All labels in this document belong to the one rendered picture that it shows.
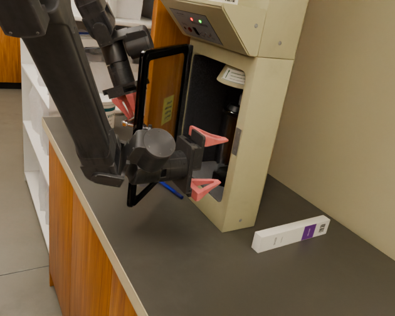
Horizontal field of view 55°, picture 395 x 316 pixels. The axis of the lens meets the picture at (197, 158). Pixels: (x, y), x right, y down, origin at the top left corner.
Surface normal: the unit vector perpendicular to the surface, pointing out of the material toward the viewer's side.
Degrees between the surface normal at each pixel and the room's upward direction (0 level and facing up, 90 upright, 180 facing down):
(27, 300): 0
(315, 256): 0
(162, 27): 90
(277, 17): 90
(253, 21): 90
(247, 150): 90
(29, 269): 0
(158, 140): 38
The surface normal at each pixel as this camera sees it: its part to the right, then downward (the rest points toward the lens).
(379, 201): -0.86, 0.07
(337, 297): 0.15, -0.91
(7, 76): 0.48, 0.40
